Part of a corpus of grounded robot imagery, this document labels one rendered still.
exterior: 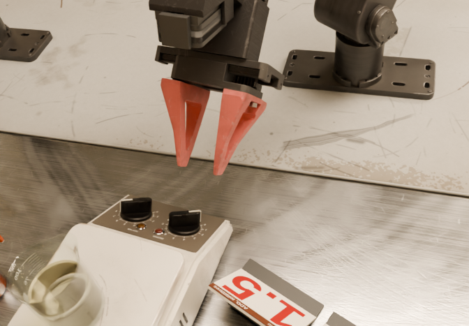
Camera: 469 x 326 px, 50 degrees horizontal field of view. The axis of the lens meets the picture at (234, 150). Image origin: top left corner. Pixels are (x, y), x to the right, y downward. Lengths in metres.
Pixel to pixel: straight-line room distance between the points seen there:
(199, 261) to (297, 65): 0.35
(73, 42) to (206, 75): 0.49
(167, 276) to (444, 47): 0.52
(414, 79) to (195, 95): 0.34
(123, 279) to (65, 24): 0.57
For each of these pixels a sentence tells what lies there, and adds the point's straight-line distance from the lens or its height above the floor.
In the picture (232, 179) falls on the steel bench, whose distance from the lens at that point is 0.60.
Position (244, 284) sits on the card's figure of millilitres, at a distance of 0.51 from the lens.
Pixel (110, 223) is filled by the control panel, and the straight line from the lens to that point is 0.53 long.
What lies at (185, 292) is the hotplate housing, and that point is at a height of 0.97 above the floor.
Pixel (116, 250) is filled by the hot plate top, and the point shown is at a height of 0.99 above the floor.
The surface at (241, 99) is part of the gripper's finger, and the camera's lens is 0.41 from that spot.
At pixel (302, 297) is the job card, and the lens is 0.52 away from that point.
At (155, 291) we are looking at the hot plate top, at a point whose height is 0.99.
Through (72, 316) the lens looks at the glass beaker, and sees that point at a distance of 0.42.
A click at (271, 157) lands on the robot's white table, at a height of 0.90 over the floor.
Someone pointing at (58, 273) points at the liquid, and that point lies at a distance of 0.44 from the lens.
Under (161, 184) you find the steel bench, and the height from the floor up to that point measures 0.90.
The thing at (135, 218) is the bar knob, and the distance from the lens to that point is 0.53.
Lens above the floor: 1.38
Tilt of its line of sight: 49 degrees down
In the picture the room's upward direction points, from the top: 10 degrees counter-clockwise
